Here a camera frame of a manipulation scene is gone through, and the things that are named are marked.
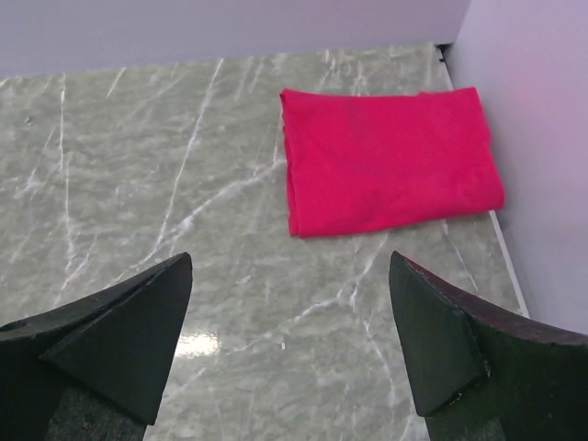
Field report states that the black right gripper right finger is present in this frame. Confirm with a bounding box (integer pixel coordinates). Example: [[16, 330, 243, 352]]
[[389, 252, 587, 440]]

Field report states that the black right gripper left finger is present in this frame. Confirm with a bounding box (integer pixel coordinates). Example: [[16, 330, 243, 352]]
[[1, 253, 192, 440]]

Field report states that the red t shirt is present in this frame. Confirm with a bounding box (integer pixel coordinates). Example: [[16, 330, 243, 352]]
[[280, 87, 505, 238]]

